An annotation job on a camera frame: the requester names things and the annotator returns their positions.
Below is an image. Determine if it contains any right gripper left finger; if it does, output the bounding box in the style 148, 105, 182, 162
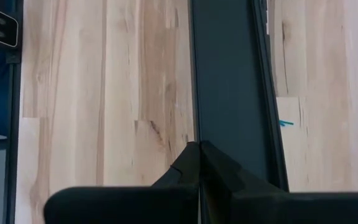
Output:
43, 141, 201, 224

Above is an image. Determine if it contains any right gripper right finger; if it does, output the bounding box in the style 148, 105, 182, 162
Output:
200, 140, 358, 224

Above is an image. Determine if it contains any black duct cover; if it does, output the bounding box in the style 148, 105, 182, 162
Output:
187, 0, 279, 187

